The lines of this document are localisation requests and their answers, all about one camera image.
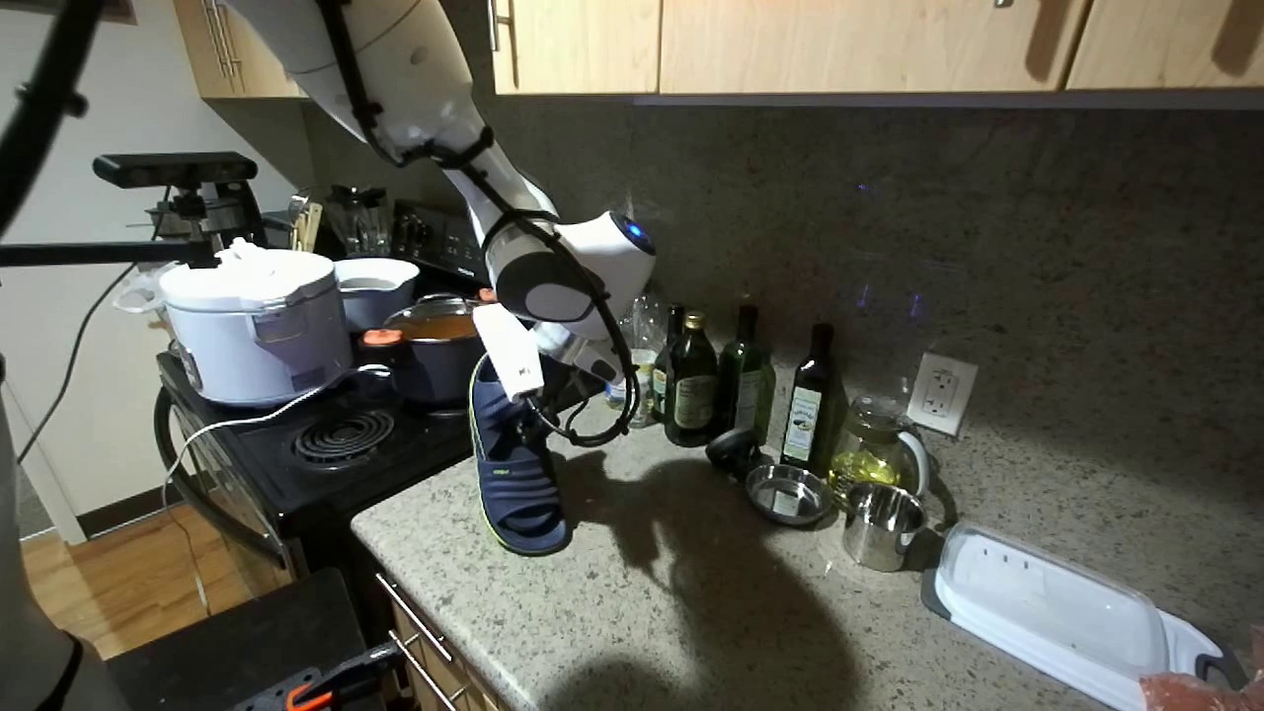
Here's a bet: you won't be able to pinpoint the clear plastic water bottle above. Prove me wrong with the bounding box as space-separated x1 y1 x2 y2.
625 291 669 397

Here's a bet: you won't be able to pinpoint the steel cup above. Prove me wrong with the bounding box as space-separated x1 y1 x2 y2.
842 487 951 574

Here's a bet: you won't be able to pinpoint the glass oil pitcher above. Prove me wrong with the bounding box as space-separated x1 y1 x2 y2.
831 397 930 495

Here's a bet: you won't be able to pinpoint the small steel bowl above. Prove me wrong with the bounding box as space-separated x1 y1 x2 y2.
746 467 831 530

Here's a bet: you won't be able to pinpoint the white wall outlet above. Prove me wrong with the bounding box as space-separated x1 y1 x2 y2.
905 351 981 440

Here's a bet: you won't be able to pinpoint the black camera on stand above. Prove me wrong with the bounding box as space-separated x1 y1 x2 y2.
91 150 266 245

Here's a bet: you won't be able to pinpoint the navy slipper green sole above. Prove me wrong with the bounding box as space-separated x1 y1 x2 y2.
467 358 568 557

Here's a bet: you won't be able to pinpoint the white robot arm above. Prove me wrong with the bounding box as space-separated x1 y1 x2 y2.
230 0 655 445

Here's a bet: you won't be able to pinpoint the green glass bottle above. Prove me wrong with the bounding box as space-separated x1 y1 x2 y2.
721 305 773 440

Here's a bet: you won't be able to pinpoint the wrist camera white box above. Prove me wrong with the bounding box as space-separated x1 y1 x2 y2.
475 305 547 397

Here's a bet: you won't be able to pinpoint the dark pot orange handles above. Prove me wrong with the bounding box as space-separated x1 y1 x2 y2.
360 291 482 411

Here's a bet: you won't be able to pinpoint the white power cable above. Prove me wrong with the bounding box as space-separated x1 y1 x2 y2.
160 358 394 530

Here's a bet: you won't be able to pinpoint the dark olive oil bottle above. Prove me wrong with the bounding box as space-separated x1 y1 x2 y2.
664 313 721 445

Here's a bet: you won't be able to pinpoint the white pot on stove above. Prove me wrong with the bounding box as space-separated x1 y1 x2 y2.
338 255 419 330

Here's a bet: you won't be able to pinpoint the black measuring scoop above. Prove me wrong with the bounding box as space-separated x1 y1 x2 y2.
706 428 768 478

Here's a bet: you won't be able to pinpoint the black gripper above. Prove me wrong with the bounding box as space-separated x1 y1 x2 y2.
530 320 638 445

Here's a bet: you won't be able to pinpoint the wooden upper cabinets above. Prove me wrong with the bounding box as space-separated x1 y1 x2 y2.
169 0 1264 102

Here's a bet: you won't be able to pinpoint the white plastic tray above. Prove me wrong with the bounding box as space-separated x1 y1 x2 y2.
933 525 1222 711

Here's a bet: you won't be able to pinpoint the black stove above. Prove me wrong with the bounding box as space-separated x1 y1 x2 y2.
152 192 617 574

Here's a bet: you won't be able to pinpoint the lower wooden cabinet drawers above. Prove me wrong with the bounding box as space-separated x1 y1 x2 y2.
374 574 503 711

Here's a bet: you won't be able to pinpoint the white rice cooker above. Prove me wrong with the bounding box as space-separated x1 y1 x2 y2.
136 238 352 407

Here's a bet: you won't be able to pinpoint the dark wine bottle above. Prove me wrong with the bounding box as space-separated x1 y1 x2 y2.
784 325 833 467

